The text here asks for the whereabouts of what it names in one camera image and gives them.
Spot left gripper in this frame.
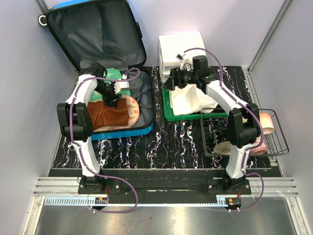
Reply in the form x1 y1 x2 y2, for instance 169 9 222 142
94 81 122 108

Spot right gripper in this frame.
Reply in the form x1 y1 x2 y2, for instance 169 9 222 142
160 67 198 92

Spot green white patterned garment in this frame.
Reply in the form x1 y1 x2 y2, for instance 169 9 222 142
89 68 132 101

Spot white towel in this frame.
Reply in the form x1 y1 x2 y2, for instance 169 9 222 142
169 84 218 116

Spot brown suede cloth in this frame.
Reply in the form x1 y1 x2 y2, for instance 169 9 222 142
87 98 129 130

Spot pink mesh patterned pouch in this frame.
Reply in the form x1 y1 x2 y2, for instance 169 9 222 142
93 95 140 132

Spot blue fish-print suitcase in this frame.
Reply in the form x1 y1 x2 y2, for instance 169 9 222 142
38 0 155 141

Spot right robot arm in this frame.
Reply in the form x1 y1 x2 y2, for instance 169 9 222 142
163 54 264 194

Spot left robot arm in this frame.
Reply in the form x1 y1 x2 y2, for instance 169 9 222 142
57 63 121 194

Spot green plastic tray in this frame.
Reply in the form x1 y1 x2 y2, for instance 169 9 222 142
162 89 227 121

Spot white plastic drawer unit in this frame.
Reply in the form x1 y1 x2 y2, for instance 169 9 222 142
158 31 205 83

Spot speckled grey plate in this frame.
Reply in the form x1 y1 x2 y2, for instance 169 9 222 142
213 141 231 155

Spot light pink cup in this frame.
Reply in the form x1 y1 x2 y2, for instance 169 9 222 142
259 113 275 135

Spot pink patterned cup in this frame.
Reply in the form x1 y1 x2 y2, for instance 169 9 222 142
249 137 268 156

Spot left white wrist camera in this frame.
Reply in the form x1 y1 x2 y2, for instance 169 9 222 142
114 74 130 94

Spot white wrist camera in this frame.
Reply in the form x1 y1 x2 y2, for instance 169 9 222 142
176 52 189 70
114 74 130 94

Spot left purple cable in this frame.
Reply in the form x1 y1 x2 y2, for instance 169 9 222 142
68 68 140 213

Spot purple cable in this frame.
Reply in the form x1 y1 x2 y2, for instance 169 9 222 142
183 47 266 212
68 68 140 213

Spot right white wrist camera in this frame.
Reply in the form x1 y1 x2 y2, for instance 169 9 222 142
176 52 189 70

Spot black wire basket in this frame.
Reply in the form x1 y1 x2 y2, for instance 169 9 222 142
200 108 289 157

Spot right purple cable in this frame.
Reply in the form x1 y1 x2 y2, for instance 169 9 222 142
183 47 266 212

